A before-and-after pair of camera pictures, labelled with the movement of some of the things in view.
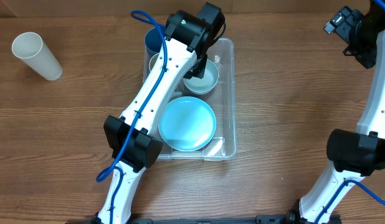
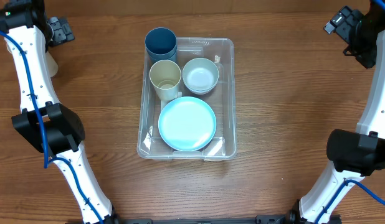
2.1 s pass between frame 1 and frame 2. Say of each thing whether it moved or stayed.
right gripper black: stayed
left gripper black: moved
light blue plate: stayed
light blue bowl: stayed
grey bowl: stayed
